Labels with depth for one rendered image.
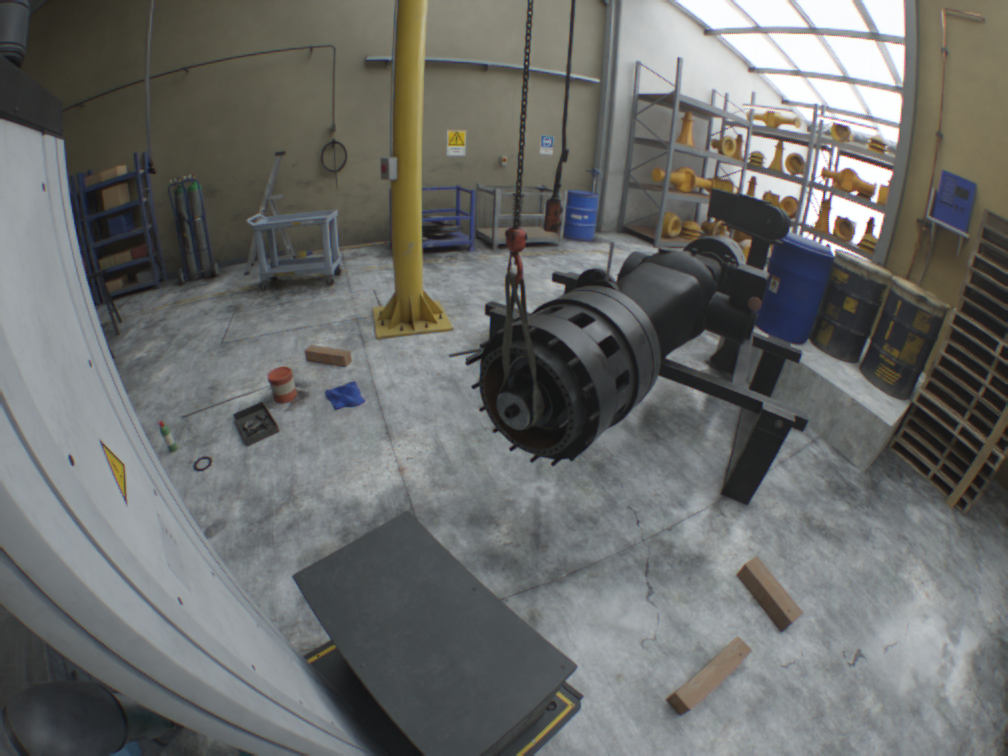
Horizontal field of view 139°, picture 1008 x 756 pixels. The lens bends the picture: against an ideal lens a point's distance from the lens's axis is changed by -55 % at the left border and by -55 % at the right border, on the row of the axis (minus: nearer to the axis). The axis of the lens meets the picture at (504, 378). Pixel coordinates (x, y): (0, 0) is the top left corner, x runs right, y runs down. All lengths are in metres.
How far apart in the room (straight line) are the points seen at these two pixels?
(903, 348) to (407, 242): 4.27
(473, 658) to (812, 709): 1.67
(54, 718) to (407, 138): 3.59
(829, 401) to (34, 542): 3.65
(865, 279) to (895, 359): 0.70
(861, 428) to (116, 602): 3.58
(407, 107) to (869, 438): 4.36
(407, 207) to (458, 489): 2.35
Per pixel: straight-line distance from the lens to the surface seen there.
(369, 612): 0.93
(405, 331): 3.75
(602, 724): 1.74
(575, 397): 1.28
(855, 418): 3.51
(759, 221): 3.56
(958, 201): 4.97
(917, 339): 3.85
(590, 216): 7.63
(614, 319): 1.48
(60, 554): 0.24
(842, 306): 3.98
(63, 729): 0.56
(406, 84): 3.59
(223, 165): 7.13
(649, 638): 1.91
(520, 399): 1.31
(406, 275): 3.75
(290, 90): 7.03
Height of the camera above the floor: 1.66
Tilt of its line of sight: 32 degrees down
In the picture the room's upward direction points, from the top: 4 degrees clockwise
